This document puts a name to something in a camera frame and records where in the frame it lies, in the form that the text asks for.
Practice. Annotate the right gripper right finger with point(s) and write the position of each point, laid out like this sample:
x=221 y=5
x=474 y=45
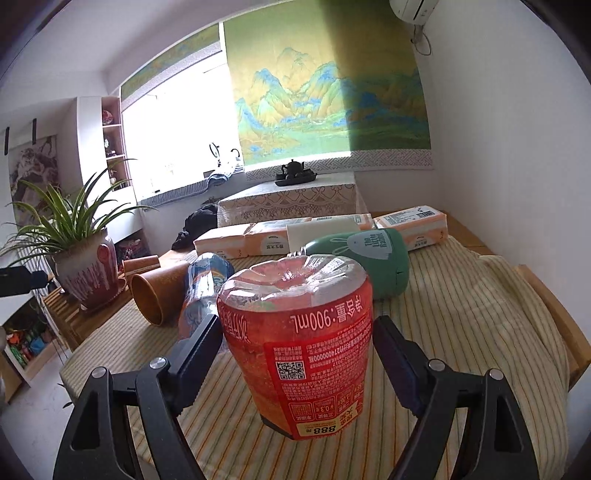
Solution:
x=495 y=443

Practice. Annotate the red label plastic bottle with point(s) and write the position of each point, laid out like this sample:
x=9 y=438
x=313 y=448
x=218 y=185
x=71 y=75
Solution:
x=300 y=330

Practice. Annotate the blue orange drink bottle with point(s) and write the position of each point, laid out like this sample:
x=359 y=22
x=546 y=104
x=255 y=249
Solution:
x=203 y=280

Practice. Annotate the striped yellow table cloth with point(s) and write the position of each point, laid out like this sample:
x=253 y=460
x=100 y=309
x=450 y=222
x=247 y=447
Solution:
x=473 y=312

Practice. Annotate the green spider plant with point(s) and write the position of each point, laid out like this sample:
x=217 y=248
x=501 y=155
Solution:
x=63 y=222

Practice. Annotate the black teapot on tray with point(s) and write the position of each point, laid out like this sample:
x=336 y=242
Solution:
x=294 y=173

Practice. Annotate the white bookshelf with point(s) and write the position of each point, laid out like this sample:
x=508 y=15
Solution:
x=101 y=146

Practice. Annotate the brown paper cup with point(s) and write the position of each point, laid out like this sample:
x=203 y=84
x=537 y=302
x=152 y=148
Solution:
x=159 y=293

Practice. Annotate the tissue pack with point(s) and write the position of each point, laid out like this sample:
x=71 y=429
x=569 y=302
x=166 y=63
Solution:
x=227 y=242
x=420 y=227
x=267 y=238
x=363 y=220

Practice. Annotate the red white plant pot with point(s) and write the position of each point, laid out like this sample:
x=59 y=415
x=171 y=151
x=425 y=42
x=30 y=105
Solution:
x=88 y=270

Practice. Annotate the landscape painting scroll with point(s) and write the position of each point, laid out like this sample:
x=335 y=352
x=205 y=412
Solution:
x=331 y=82

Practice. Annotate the black clothes pile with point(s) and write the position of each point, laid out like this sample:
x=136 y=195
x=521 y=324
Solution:
x=196 y=224

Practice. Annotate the tiger wall painting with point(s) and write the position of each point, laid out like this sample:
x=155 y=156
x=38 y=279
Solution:
x=37 y=165

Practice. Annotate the tissue pack farthest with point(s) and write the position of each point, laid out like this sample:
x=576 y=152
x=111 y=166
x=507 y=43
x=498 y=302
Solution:
x=420 y=227

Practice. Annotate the green thermos bottle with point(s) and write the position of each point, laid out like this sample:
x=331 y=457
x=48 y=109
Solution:
x=382 y=253

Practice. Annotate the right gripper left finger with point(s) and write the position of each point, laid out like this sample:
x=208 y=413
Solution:
x=98 y=443

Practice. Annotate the white paper cup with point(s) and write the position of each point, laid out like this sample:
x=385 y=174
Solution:
x=299 y=235

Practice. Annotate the tissue pack nearest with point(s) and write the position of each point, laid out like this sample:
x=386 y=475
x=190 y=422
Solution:
x=227 y=242

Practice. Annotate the white air conditioner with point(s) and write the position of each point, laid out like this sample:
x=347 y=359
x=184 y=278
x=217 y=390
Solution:
x=413 y=12

